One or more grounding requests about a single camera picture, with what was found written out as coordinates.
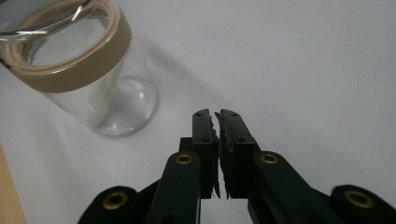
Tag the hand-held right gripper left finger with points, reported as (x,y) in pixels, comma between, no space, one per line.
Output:
(204,149)

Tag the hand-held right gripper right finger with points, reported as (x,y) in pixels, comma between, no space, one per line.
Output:
(238,149)

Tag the clear glass jar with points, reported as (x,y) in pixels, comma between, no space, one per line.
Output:
(102,87)

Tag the light wooden strip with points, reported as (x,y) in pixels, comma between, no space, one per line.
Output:
(9,193)

